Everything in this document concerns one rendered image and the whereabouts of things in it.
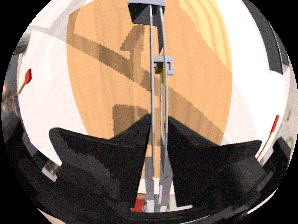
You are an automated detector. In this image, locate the light wooden board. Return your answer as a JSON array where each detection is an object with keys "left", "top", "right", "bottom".
[{"left": 67, "top": 0, "right": 233, "bottom": 179}]

